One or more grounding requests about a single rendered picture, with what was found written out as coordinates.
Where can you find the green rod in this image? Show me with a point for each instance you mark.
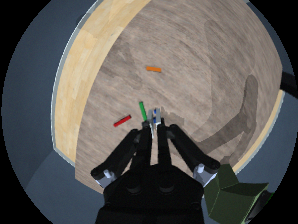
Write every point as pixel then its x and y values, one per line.
pixel 143 110

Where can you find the red rod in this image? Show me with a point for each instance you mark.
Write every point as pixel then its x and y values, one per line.
pixel 122 120

